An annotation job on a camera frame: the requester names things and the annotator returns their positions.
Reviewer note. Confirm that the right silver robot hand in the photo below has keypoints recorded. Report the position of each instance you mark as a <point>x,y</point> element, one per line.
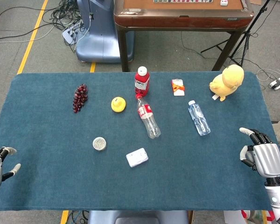
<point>267,158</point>

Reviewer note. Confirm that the small transparent round container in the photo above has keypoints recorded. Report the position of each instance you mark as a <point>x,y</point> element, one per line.
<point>99,143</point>

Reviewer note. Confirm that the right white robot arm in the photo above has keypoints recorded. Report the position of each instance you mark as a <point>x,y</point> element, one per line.
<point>277,200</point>

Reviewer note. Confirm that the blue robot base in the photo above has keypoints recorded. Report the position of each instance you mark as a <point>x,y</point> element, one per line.
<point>100,39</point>

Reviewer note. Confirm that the dark red plastic grapes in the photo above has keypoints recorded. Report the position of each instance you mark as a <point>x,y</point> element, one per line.
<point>80,98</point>

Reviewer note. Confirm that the clear water bottle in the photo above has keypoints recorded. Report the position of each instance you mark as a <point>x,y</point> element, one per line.
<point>199,118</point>

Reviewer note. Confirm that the yellow plush chick toy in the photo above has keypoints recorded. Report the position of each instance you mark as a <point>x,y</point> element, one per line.
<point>227,82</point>

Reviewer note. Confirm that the white orange snack packet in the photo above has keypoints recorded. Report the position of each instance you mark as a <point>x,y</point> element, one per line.
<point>178,87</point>

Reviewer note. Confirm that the black tripod stand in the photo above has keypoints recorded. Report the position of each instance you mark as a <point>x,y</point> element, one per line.
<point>242,37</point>

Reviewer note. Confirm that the empty cola bottle red label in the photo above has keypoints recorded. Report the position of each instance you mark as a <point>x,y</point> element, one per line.
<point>148,116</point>

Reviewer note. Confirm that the white rectangular pack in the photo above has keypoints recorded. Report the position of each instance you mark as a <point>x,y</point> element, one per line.
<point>137,157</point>

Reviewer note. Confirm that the blue table cloth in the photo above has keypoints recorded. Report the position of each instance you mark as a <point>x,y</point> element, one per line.
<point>135,182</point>

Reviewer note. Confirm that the yellow rubber duck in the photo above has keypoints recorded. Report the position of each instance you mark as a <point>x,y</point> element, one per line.
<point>118,104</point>

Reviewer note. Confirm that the grey blue robot torso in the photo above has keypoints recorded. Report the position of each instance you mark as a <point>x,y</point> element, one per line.
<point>137,217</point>

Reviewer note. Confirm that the red juice bottle white cap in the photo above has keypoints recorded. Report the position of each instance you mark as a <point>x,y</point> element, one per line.
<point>142,81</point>

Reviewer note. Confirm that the grey power strip with plugs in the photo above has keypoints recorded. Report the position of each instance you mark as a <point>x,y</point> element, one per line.
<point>72,31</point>

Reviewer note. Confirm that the brown mahjong table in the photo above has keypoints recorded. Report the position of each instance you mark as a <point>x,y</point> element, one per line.
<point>182,21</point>

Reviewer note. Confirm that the single mahjong tile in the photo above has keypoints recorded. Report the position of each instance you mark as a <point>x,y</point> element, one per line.
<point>223,2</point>

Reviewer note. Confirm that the row of mahjong tiles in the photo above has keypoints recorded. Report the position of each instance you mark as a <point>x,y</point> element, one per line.
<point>183,1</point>

